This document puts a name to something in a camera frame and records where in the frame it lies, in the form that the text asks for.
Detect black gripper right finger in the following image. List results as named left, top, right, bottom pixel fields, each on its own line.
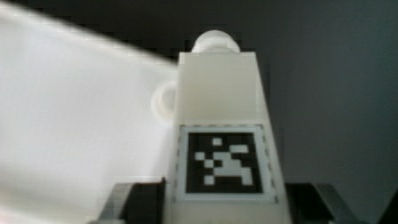
left=287, top=183, right=369, bottom=224

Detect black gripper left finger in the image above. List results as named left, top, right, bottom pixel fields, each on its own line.
left=88, top=180, right=168, bottom=224

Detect white desk leg with tag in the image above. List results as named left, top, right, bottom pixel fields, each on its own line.
left=164, top=30, right=294, bottom=224

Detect white desk top tray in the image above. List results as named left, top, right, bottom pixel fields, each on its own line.
left=0, top=0, right=177, bottom=224

